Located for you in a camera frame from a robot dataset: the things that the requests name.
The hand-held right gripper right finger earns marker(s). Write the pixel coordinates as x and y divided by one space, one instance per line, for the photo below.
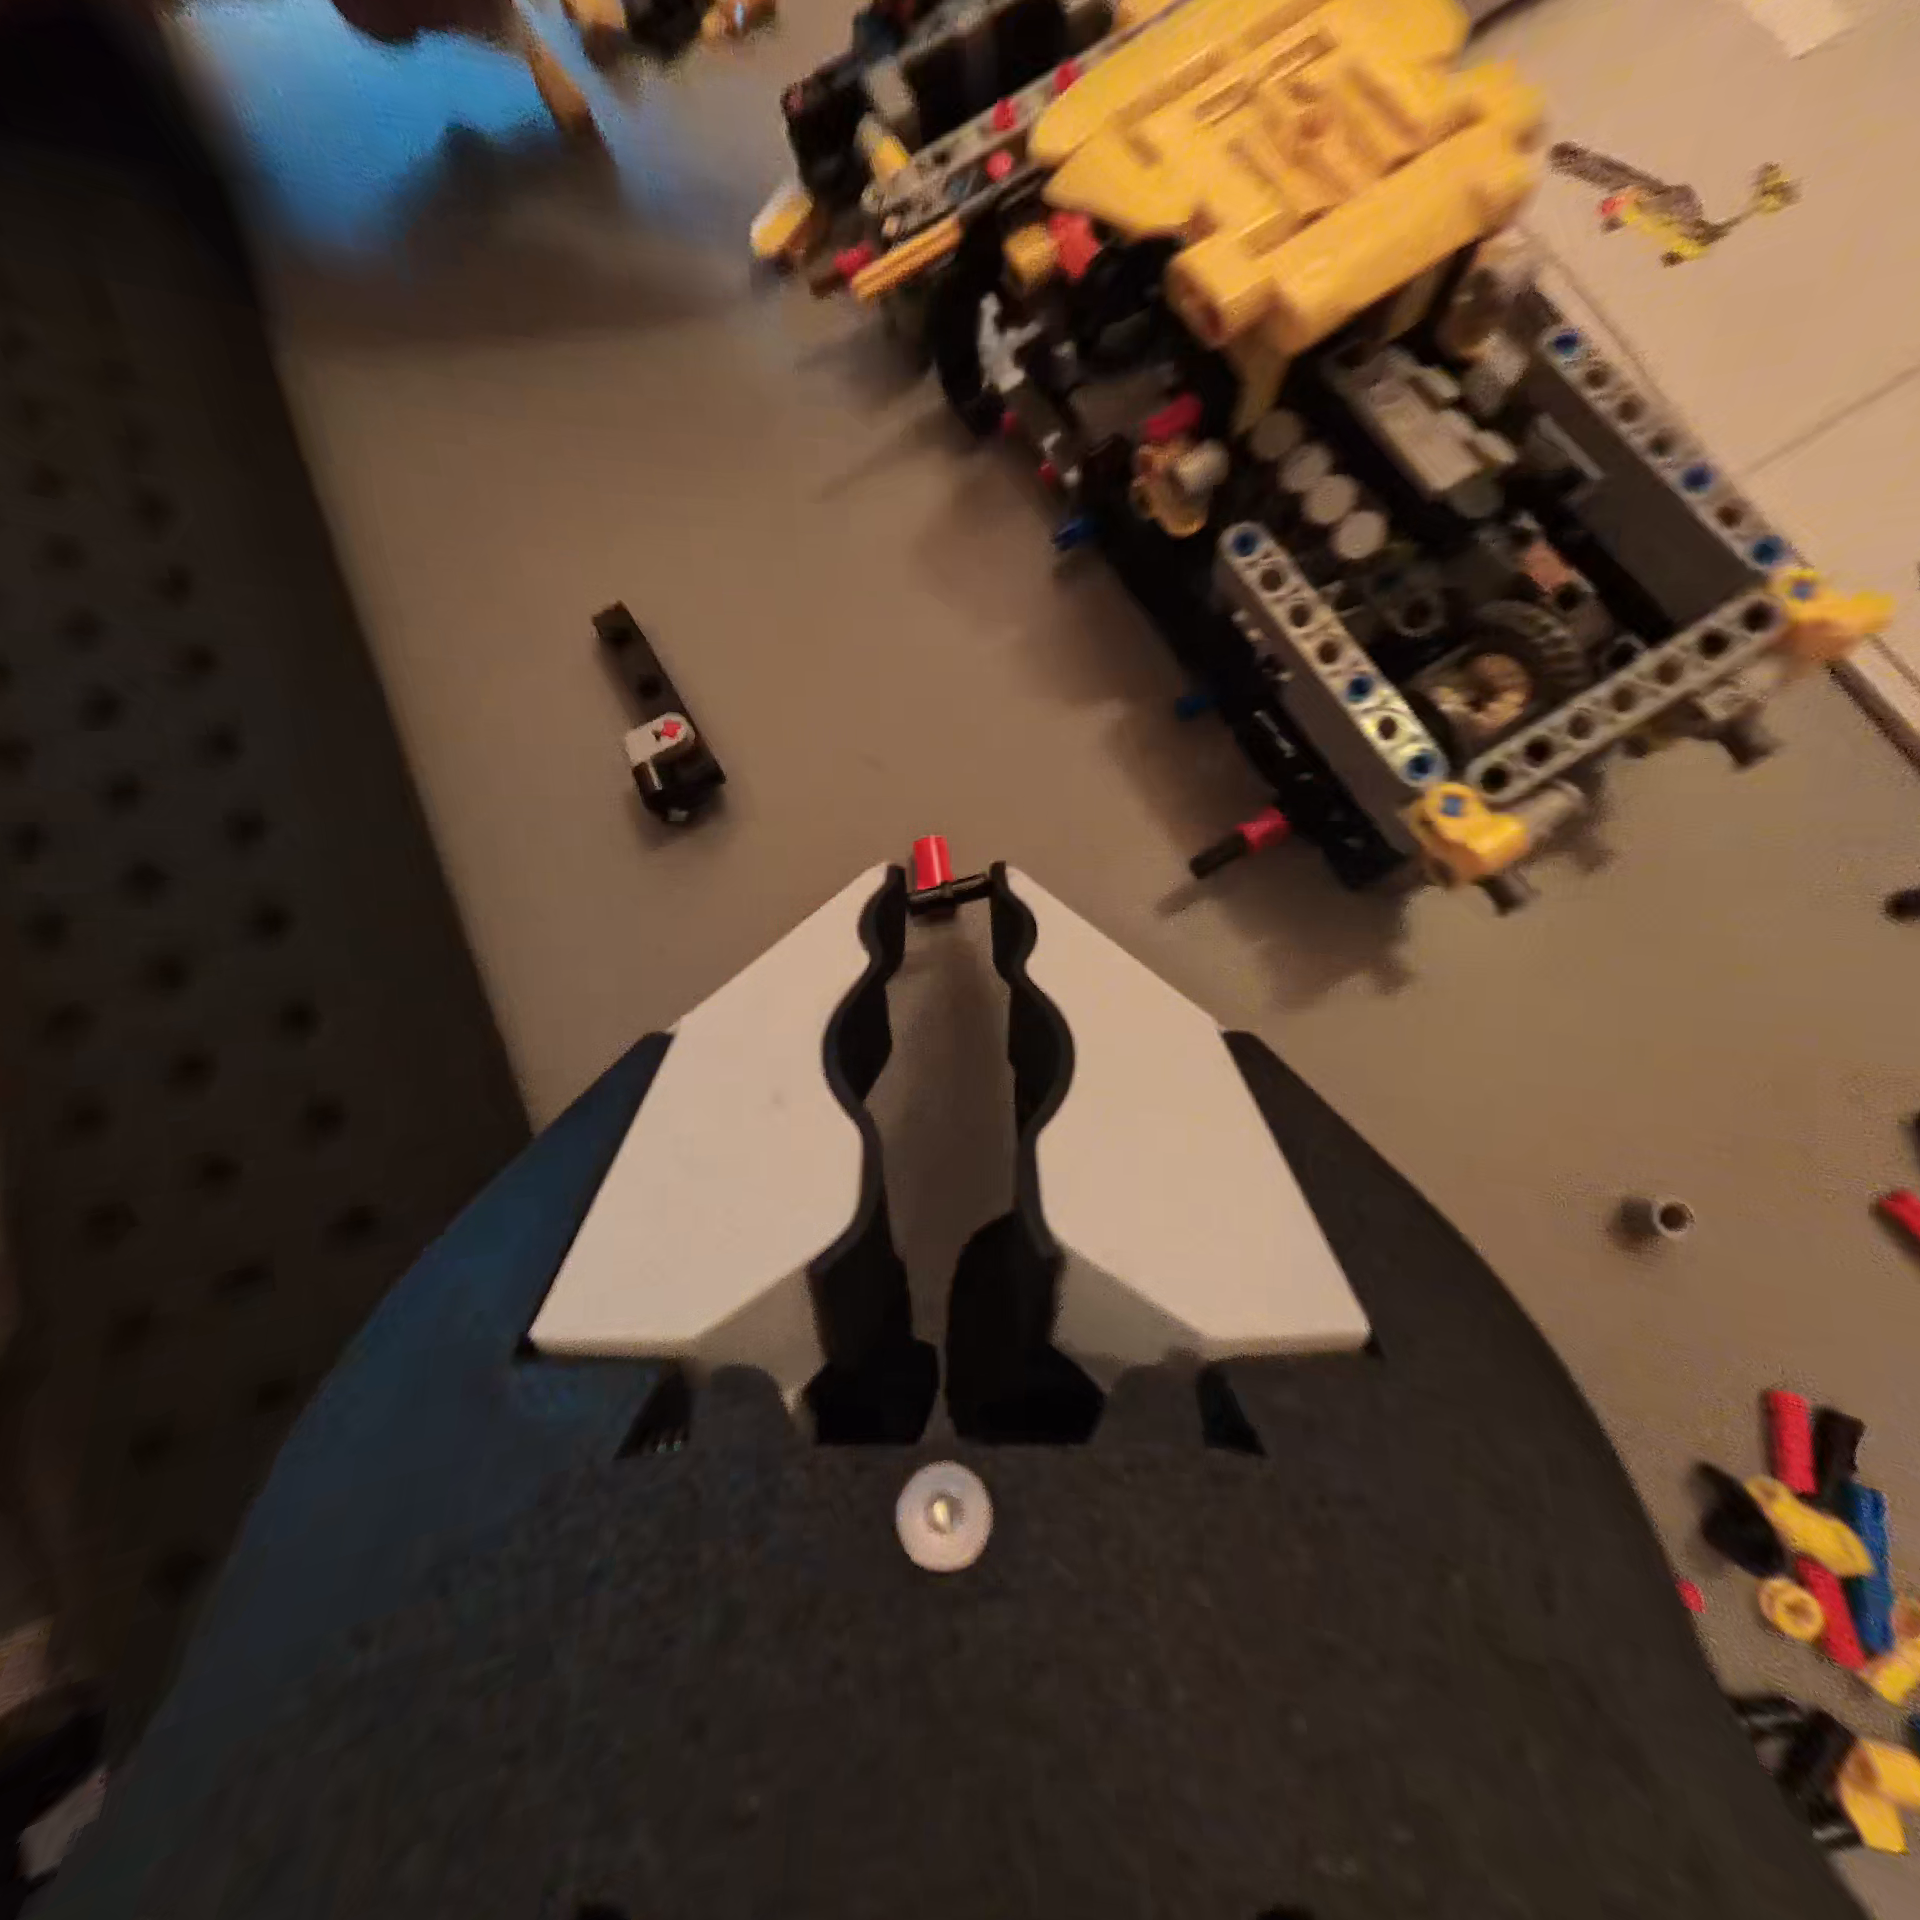
1185 1200

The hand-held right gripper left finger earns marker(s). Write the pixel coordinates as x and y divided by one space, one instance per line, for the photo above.
705 1187

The red bush with black axle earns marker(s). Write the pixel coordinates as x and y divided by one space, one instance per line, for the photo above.
932 862

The black toy beam with holes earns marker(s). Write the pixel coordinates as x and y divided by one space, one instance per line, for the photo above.
638 666

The grey desk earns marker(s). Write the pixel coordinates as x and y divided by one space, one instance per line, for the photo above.
750 453

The small grey bush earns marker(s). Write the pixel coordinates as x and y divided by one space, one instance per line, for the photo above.
1655 1220

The small heap of coloured pins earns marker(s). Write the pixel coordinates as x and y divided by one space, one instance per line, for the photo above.
1823 1558

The open instruction booklet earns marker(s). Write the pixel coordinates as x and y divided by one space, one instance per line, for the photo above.
1724 343

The partly built yellow toy car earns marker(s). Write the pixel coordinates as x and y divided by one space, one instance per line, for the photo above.
1291 150

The pile of loose building pieces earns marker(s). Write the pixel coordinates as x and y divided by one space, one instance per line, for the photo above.
568 90

